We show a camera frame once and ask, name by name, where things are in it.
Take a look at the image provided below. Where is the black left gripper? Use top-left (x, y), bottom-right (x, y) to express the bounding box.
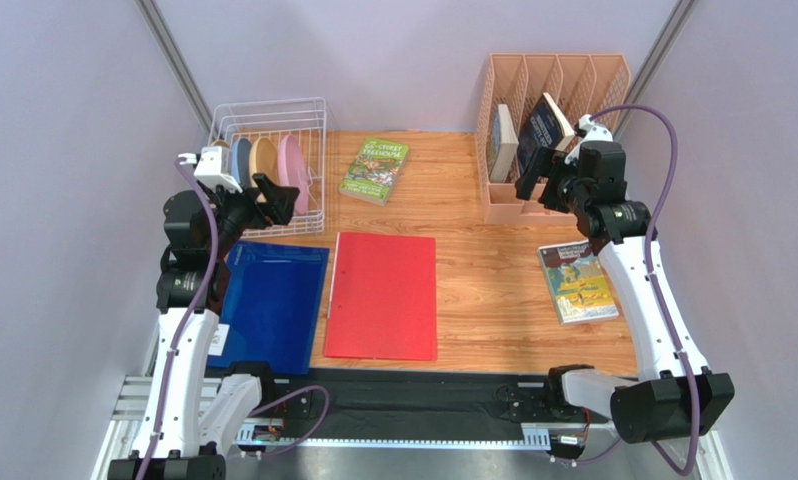
top-left (201, 173), bottom-right (299, 259)

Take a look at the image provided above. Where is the pink plate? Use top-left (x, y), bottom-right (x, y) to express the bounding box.
top-left (277, 134), bottom-right (310, 216)

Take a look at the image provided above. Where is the orange plate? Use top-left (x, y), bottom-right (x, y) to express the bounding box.
top-left (249, 137), bottom-right (279, 187)

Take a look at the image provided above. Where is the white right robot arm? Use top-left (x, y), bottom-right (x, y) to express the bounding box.
top-left (515, 141), bottom-right (735, 444)

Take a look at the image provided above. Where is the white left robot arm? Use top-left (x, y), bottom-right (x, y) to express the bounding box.
top-left (107, 174), bottom-right (300, 479)

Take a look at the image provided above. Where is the light blue standing book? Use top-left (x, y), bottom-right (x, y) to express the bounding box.
top-left (487, 103), bottom-right (518, 183)

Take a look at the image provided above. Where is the dark blue leaning book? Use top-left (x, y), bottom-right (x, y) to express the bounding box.
top-left (517, 92), bottom-right (576, 175)

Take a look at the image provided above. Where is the blue plate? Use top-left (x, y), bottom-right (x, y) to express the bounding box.
top-left (230, 137), bottom-right (252, 188)

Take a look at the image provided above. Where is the yellow plate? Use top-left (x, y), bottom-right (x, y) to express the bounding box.
top-left (210, 139), bottom-right (230, 149)

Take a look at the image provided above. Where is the green treehouse book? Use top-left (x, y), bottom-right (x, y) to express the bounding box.
top-left (339, 138), bottom-right (410, 206)

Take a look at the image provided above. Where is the blue folder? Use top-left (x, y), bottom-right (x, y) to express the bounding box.
top-left (207, 241), bottom-right (329, 375)

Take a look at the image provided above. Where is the pink file organizer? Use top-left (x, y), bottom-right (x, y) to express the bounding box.
top-left (475, 53), bottom-right (631, 226)

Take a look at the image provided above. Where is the penguin classics garden book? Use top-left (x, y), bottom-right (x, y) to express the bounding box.
top-left (537, 240), bottom-right (619, 326)

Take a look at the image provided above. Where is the red folder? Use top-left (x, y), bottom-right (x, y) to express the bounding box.
top-left (324, 232), bottom-right (438, 361)

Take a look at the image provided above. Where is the black base mat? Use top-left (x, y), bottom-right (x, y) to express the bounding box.
top-left (267, 368), bottom-right (606, 441)

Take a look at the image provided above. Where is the white wire dish rack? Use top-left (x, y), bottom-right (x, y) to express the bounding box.
top-left (207, 97), bottom-right (329, 240)

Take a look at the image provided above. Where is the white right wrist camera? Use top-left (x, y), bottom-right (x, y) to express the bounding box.
top-left (565, 114), bottom-right (614, 165)

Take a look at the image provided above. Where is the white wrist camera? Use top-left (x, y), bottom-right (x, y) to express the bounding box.
top-left (178, 145), bottom-right (243, 193)
top-left (565, 114), bottom-right (614, 165)

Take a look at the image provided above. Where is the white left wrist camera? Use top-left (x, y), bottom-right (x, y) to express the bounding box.
top-left (178, 145), bottom-right (243, 193)

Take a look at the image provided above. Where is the aluminium rail frame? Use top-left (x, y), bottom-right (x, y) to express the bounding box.
top-left (91, 326), bottom-right (733, 480)

